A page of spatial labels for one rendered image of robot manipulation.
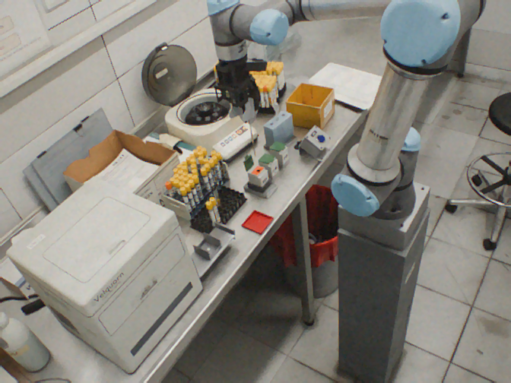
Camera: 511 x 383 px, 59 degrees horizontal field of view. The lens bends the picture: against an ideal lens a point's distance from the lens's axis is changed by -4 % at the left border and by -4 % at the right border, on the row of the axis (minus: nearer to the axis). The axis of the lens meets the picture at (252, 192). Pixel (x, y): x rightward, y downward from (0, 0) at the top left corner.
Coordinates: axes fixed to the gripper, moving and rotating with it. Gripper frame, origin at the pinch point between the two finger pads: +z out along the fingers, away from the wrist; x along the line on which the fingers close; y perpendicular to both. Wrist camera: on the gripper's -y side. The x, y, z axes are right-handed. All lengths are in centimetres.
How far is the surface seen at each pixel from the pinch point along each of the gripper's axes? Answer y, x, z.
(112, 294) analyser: 60, 5, 1
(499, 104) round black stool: -107, 53, 49
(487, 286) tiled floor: -61, 72, 114
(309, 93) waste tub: -45, -6, 21
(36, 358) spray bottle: 76, -16, 22
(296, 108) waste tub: -32.8, -4.3, 18.8
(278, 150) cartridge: -11.6, 0.4, 20.2
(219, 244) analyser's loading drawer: 27.3, 4.4, 21.4
